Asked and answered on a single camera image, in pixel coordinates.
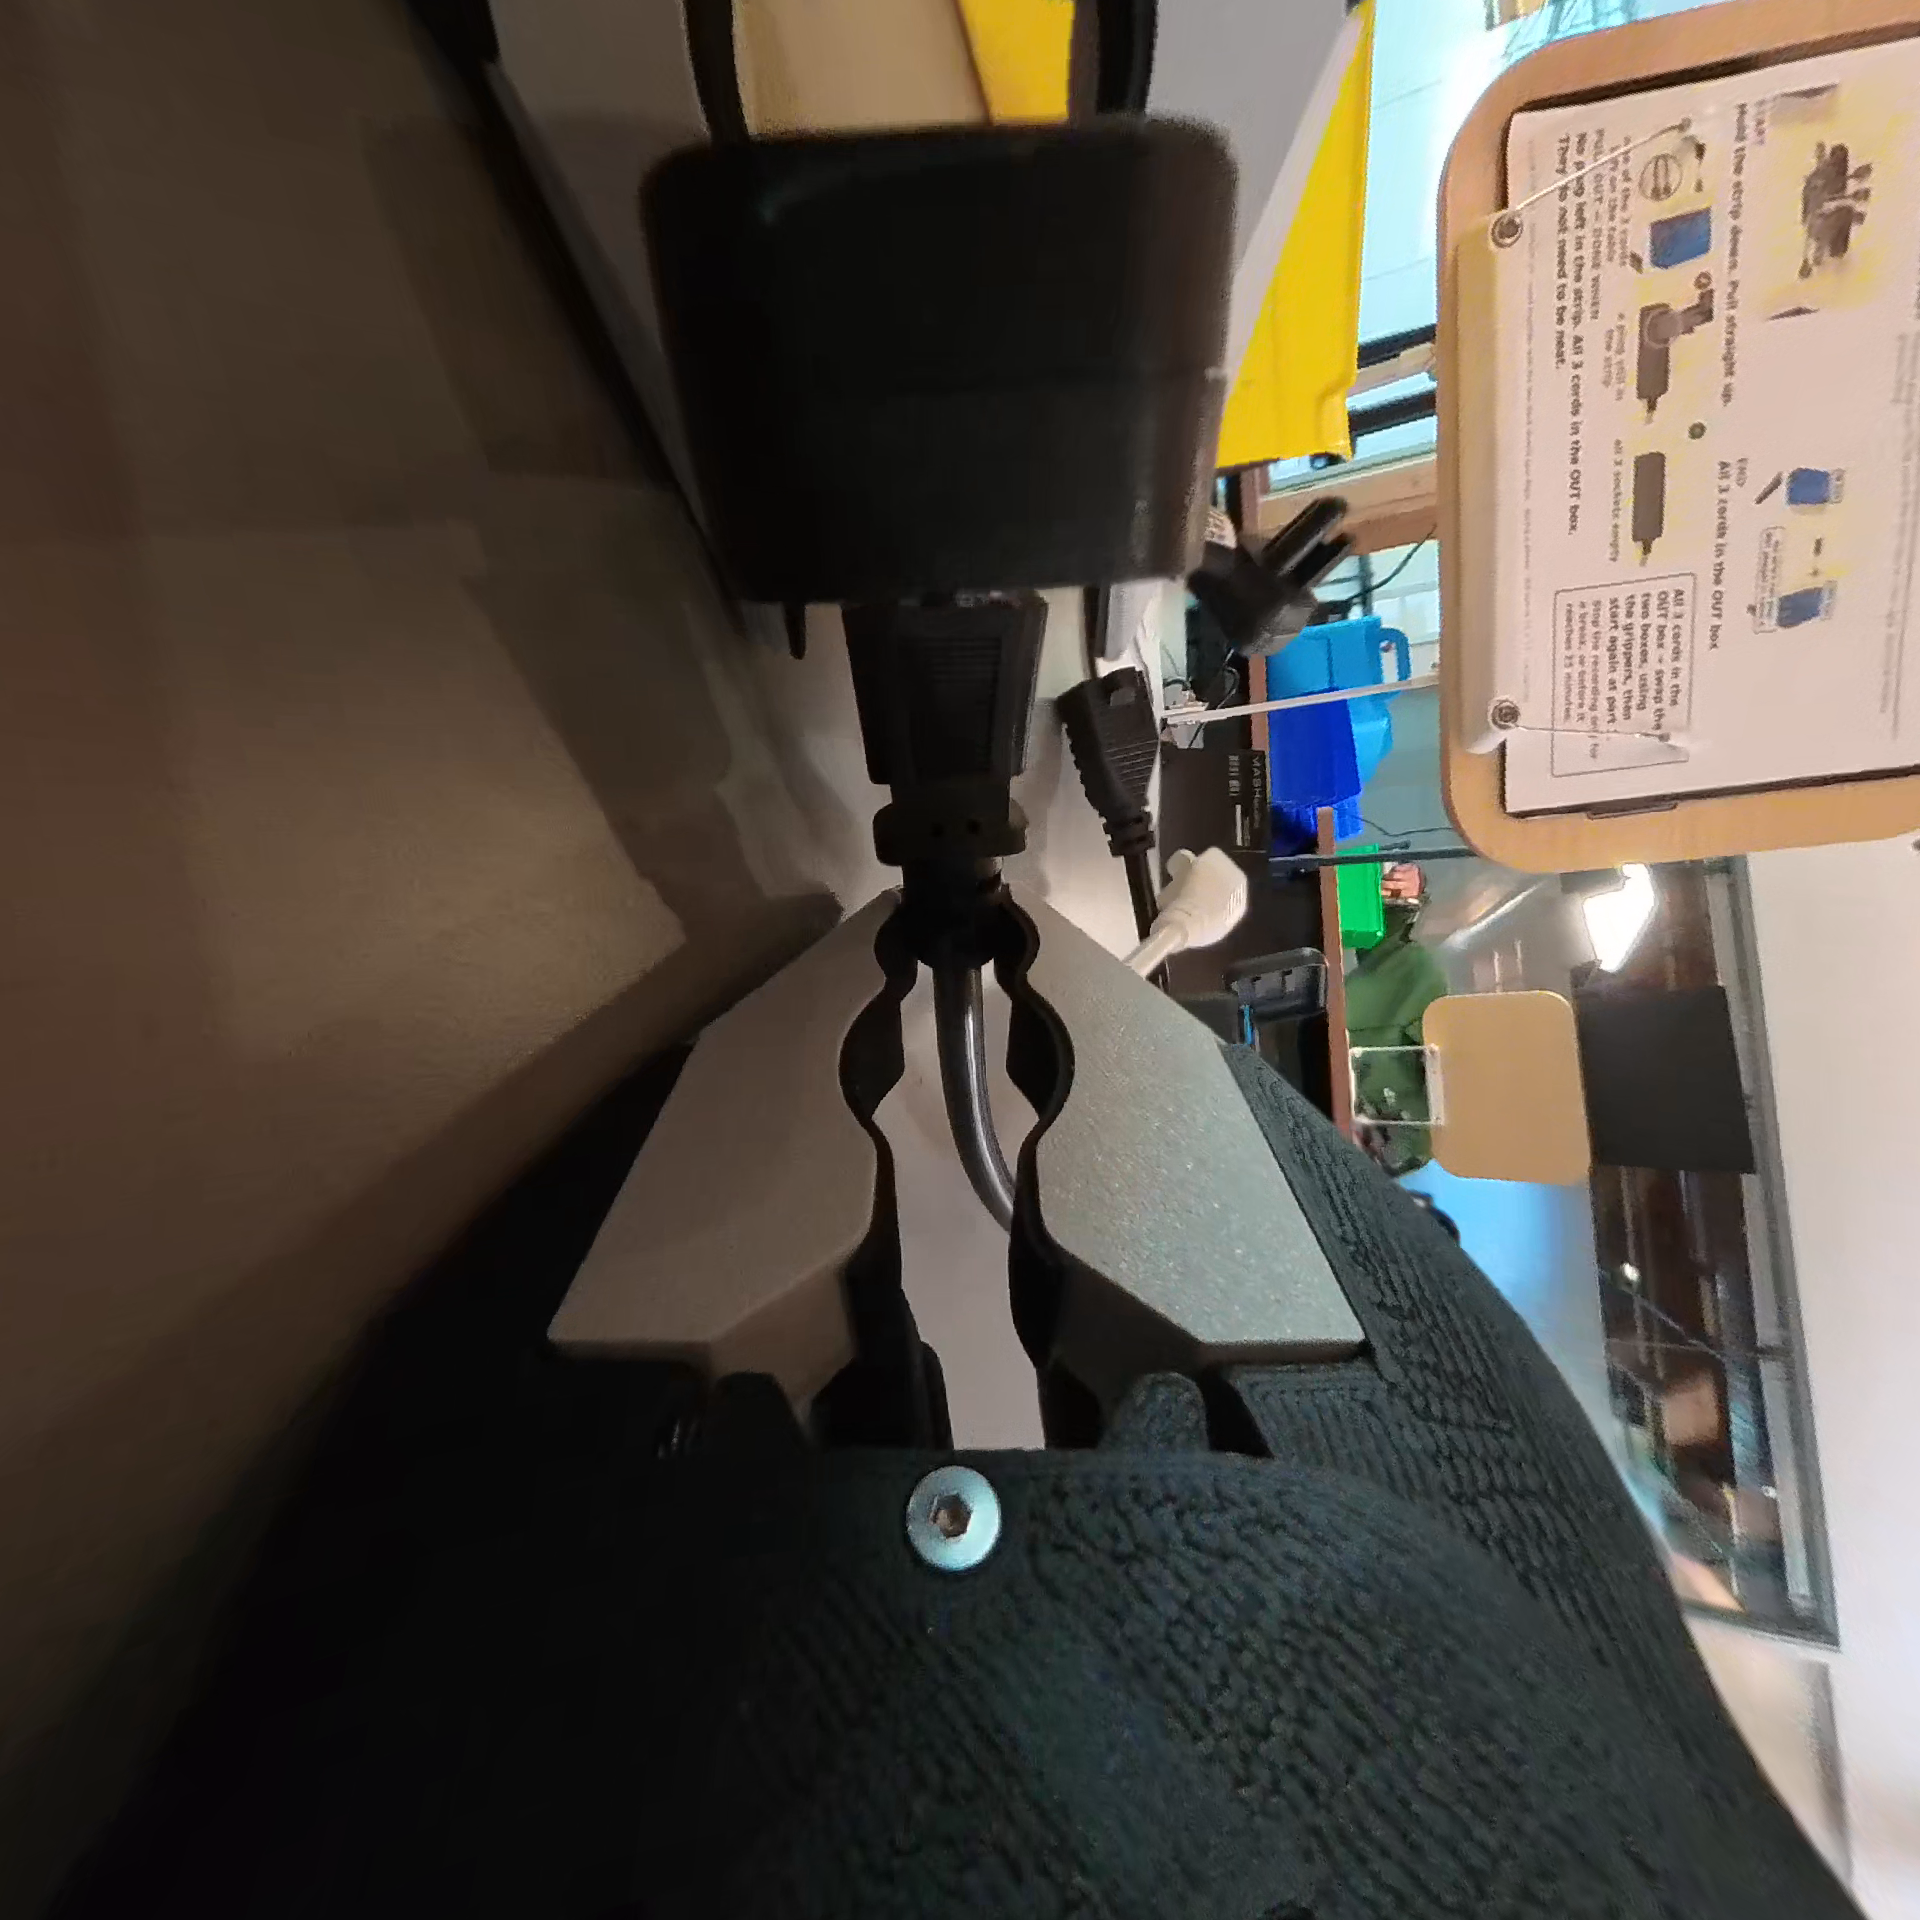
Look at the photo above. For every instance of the white zip tie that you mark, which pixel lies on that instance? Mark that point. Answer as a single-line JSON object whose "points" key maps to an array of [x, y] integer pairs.
{"points": [[1320, 695]]}

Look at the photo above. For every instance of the small wooden tag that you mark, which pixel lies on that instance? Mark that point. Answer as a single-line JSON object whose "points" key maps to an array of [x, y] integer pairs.
{"points": [[1507, 1090]]}

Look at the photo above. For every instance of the black power strip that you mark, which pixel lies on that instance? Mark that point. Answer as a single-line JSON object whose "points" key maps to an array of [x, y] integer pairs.
{"points": [[932, 347]]}

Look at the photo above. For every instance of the wooden instruction board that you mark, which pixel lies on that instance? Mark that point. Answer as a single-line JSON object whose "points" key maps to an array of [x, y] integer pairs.
{"points": [[1478, 524]]}

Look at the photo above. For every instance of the black clamp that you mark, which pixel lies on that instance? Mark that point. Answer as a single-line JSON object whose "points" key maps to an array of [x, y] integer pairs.
{"points": [[1279, 990]]}

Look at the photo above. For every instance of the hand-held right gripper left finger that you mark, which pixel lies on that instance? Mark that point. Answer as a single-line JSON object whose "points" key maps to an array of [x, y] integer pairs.
{"points": [[720, 1202]]}

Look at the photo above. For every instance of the yellow sheet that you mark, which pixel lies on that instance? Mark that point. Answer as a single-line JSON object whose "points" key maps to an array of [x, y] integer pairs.
{"points": [[1300, 301]]}

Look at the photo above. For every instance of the white instruction sheet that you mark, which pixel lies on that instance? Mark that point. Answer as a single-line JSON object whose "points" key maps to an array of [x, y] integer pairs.
{"points": [[1771, 451]]}

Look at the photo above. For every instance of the white power plug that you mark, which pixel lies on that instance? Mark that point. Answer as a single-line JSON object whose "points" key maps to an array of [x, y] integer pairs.
{"points": [[1207, 896]]}

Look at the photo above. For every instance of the black box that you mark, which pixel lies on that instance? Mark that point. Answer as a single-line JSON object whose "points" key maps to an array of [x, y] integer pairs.
{"points": [[1219, 811]]}

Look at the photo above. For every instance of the blue plastic bin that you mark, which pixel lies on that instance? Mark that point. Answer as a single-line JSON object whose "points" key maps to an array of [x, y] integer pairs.
{"points": [[1320, 735]]}

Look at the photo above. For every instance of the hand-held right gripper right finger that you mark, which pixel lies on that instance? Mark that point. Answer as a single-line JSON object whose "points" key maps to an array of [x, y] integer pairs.
{"points": [[1184, 1202]]}

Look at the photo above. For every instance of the green plastic bin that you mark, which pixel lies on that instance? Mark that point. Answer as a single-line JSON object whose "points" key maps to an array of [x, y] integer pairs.
{"points": [[1358, 902]]}

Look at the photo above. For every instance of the black plug with bare prongs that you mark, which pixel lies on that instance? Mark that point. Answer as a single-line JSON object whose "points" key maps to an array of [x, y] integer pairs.
{"points": [[1268, 586]]}

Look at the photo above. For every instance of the black panel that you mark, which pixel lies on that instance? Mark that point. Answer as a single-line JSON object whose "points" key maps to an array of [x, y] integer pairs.
{"points": [[1664, 1079]]}

